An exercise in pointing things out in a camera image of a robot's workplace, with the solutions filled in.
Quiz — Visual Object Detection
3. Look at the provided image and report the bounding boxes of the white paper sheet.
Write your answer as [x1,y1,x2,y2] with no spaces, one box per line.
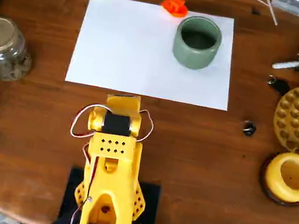
[64,0,243,112]

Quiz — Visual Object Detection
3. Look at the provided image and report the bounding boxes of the glass jar gold lid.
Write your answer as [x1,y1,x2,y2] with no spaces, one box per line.
[0,16,40,86]

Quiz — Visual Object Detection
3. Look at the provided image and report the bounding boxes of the orange printed boat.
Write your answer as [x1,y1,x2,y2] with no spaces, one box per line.
[159,0,191,20]

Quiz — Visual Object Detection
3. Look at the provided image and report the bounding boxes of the black key fob with ring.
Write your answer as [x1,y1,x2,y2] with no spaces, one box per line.
[264,75,292,98]

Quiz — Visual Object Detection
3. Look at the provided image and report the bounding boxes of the small black metal ring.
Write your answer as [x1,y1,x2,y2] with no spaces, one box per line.
[241,119,258,138]

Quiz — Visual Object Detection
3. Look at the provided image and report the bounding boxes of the black base mat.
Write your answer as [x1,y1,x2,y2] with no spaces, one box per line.
[57,164,163,224]

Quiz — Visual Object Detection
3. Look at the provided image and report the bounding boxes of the white red servo cable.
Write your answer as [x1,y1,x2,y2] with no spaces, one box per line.
[70,141,102,224]
[69,100,112,143]
[134,108,157,145]

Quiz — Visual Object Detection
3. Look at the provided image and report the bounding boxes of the green ceramic cup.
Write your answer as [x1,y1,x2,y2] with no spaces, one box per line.
[169,12,226,74]

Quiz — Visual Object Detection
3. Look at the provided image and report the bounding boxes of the dark brown saucer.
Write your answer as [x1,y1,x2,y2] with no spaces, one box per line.
[255,154,299,209]

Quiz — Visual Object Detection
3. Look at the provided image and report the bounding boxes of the white marker pen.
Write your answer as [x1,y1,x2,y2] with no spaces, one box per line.
[271,53,299,74]

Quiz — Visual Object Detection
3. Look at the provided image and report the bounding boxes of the yellow ring candle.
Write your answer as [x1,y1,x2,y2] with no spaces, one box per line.
[260,148,299,204]

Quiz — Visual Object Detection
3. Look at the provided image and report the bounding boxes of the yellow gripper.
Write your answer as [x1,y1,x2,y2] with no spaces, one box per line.
[105,91,143,118]

